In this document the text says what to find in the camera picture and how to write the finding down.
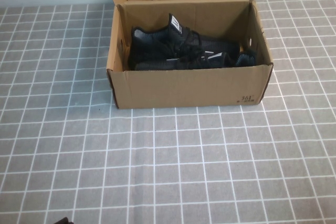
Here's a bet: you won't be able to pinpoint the black knit sneaker white stripes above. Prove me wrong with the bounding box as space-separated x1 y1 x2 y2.
134 50 257 72
128 13 240 63

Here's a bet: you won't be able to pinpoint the brown cardboard shoe box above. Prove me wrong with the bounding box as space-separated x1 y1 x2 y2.
106 0 274 109

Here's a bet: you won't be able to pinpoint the grey checked tablecloth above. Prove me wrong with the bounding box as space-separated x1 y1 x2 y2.
0 0 336 224

